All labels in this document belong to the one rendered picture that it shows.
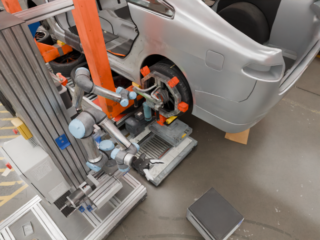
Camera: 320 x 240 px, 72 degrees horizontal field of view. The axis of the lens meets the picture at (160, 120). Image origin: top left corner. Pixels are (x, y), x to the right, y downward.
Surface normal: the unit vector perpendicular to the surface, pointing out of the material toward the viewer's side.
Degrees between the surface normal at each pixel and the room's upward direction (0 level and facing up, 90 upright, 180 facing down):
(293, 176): 0
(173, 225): 0
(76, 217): 0
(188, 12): 42
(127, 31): 50
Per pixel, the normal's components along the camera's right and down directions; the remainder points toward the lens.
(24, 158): -0.04, -0.70
